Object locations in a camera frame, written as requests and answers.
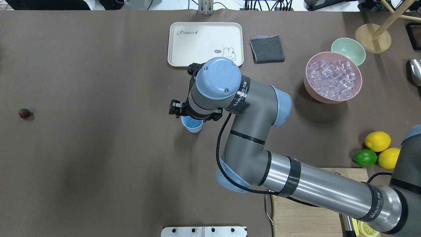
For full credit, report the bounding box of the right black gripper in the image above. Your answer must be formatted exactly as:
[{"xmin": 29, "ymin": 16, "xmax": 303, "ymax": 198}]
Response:
[{"xmin": 169, "ymin": 63, "xmax": 223, "ymax": 122}]

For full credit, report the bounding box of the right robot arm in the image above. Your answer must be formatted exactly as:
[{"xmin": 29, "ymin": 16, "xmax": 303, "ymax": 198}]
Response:
[{"xmin": 169, "ymin": 57, "xmax": 421, "ymax": 237}]

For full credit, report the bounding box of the light blue cup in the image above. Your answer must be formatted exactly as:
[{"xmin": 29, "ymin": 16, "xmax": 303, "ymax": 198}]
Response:
[{"xmin": 181, "ymin": 116, "xmax": 204, "ymax": 133}]

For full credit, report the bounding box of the wooden cup stand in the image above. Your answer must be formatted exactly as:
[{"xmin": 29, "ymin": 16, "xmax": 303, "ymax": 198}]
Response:
[{"xmin": 355, "ymin": 0, "xmax": 421, "ymax": 54}]

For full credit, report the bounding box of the metal ice scoop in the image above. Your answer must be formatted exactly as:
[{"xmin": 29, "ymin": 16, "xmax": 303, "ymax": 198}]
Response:
[{"xmin": 409, "ymin": 59, "xmax": 421, "ymax": 87}]

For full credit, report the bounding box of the cream rabbit tray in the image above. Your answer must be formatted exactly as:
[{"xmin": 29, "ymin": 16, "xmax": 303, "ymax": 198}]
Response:
[{"xmin": 167, "ymin": 22, "xmax": 244, "ymax": 67}]

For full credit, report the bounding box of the grey folded cloth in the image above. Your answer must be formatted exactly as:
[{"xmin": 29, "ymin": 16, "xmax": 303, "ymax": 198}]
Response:
[{"xmin": 249, "ymin": 35, "xmax": 285, "ymax": 64}]

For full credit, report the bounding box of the red strawberry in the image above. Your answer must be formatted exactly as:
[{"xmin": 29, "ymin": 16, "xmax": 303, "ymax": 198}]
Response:
[{"xmin": 18, "ymin": 108, "xmax": 31, "ymax": 119}]

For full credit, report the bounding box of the pink bowl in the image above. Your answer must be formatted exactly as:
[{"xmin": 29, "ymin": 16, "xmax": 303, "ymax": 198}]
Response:
[{"xmin": 304, "ymin": 52, "xmax": 362, "ymax": 104}]

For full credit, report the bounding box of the wooden cutting board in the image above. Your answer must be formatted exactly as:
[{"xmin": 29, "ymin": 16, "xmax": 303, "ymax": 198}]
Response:
[{"xmin": 265, "ymin": 168, "xmax": 382, "ymax": 237}]

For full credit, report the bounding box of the mint green bowl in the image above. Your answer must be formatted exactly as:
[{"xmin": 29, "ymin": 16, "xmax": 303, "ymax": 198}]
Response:
[{"xmin": 331, "ymin": 38, "xmax": 366, "ymax": 66}]

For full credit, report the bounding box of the green lime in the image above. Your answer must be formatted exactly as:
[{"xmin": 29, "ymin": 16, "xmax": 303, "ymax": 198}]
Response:
[{"xmin": 353, "ymin": 149, "xmax": 378, "ymax": 166}]

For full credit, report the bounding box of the yellow lemon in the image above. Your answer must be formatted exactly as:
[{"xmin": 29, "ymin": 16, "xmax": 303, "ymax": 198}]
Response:
[
  {"xmin": 377, "ymin": 147, "xmax": 401, "ymax": 169},
  {"xmin": 364, "ymin": 131, "xmax": 391, "ymax": 152}
]

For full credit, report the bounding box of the lemon half slice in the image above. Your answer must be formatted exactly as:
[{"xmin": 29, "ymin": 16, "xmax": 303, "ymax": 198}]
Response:
[{"xmin": 357, "ymin": 220, "xmax": 380, "ymax": 237}]

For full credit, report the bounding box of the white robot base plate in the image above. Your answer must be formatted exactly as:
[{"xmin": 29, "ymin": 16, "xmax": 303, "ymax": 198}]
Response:
[{"xmin": 161, "ymin": 226, "xmax": 248, "ymax": 237}]

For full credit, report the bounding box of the knife with metal handle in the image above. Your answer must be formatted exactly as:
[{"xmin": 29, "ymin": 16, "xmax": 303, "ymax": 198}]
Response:
[{"xmin": 342, "ymin": 215, "xmax": 357, "ymax": 237}]

